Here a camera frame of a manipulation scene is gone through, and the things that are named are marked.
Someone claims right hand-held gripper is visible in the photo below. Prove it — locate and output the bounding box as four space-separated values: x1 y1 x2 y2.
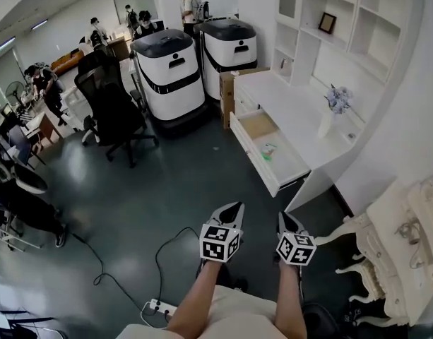
275 211 316 266

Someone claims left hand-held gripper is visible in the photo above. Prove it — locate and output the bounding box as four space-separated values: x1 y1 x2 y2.
200 201 246 263

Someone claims white drawer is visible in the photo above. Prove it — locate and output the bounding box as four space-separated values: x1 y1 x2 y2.
229 108 312 198

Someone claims small green packet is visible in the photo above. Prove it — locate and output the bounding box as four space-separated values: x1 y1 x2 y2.
260 142 279 162

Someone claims person's right forearm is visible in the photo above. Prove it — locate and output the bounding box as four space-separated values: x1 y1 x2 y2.
272 261 308 339

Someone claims person's left forearm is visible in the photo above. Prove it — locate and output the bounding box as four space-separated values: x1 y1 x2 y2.
165 259 223 339

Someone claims brown cardboard sheet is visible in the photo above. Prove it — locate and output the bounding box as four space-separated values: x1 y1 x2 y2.
239 113 277 141

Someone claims person's beige clothing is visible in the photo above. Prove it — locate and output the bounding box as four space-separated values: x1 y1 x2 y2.
115 284 309 339

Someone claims ornate white side table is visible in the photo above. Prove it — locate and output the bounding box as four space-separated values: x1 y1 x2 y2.
314 180 429 326

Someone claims black round seat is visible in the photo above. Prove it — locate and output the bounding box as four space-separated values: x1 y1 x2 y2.
302 302 340 339

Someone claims white power strip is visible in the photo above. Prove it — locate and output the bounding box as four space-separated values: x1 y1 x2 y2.
148 297 178 318

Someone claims brown cardboard box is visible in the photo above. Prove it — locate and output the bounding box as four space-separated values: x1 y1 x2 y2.
219 67 270 130

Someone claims white desk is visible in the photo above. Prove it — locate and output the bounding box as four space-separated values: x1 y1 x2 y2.
230 69 367 213

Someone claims blue flower bouquet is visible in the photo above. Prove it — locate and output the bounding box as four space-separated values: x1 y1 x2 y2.
324 85 354 116

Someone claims white robot dark lid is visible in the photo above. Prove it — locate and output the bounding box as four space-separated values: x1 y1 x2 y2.
194 18 259 102
130 28 210 133

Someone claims black office chair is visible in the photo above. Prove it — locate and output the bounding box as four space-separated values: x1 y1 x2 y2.
73 49 160 169

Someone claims white shelf hutch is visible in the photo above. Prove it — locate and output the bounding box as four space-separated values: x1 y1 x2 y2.
272 0 415 88

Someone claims white cart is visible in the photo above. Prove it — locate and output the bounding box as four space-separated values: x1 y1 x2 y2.
62 85 86 132

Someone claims wooden desk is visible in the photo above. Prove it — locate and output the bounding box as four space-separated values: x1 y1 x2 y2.
23 111 65 151
106 36 131 62

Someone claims black white round stool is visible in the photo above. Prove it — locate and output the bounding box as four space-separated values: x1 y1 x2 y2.
13 163 48 194

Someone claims blue chair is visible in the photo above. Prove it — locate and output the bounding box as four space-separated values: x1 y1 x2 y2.
7 124 34 167

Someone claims orange sofa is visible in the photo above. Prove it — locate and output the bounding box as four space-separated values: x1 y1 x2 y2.
50 47 83 76

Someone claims standing fan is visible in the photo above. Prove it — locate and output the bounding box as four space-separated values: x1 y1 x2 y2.
5 81 26 107

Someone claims black floor cable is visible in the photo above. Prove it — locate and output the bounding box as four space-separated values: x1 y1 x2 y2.
155 226 203 305
66 231 153 309

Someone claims thin grey cable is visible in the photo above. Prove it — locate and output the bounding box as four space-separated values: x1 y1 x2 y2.
394 217 432 261

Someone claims ornate white mirror frame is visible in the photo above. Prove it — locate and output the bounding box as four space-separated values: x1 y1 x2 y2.
406 171 433 271

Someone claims dark picture frame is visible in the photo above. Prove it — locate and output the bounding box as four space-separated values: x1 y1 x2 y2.
317 11 338 35

